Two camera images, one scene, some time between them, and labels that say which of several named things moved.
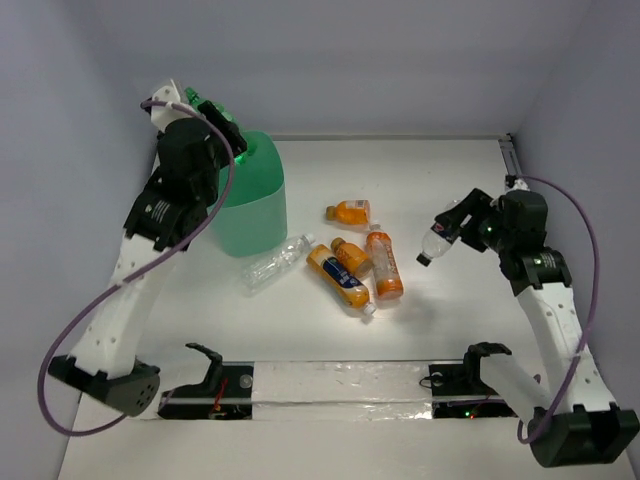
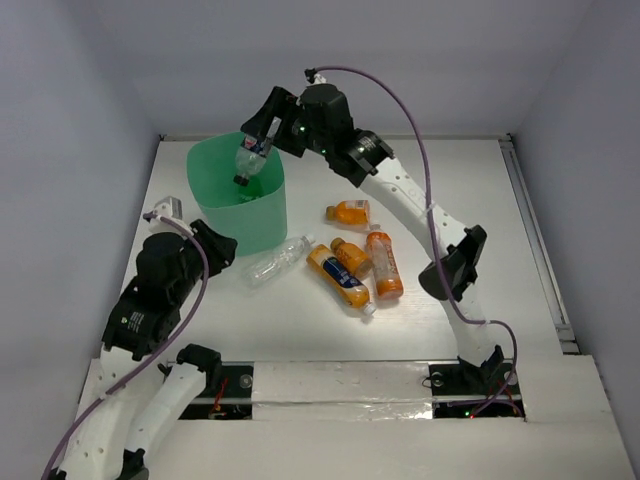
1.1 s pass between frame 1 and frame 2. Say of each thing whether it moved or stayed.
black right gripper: moved
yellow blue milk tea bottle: stayed
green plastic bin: stayed
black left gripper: moved
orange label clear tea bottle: stayed
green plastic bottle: moved
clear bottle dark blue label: moved
